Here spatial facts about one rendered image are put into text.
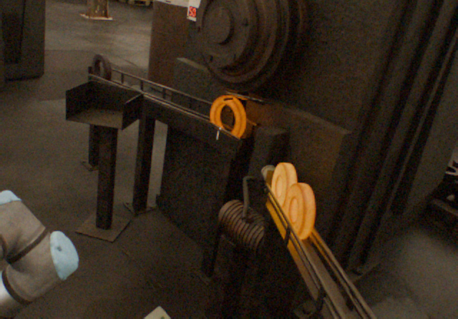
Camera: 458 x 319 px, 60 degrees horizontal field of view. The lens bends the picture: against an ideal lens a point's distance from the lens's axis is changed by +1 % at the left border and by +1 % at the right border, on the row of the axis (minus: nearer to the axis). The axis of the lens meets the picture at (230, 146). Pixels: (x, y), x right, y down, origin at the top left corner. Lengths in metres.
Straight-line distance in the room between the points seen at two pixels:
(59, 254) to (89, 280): 1.02
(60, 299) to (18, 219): 0.99
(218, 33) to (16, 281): 0.98
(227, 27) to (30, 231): 0.90
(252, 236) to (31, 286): 0.73
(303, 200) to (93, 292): 1.07
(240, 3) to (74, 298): 1.30
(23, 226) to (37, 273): 0.10
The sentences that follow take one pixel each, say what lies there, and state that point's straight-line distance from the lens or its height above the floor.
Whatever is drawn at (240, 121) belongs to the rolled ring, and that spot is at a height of 0.77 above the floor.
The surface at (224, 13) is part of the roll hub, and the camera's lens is 1.43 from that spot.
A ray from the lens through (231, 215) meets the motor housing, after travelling 1.43.
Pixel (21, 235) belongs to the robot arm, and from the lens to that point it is 0.88.
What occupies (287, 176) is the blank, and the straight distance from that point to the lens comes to 1.21.
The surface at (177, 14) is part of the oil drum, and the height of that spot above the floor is 0.79.
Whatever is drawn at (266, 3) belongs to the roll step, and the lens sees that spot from 1.39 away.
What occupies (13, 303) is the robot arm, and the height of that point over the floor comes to 0.64.
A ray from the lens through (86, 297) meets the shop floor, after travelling 1.82.
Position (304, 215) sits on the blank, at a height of 0.75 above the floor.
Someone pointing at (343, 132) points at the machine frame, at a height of 0.87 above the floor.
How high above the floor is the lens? 1.30
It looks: 24 degrees down
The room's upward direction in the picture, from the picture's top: 11 degrees clockwise
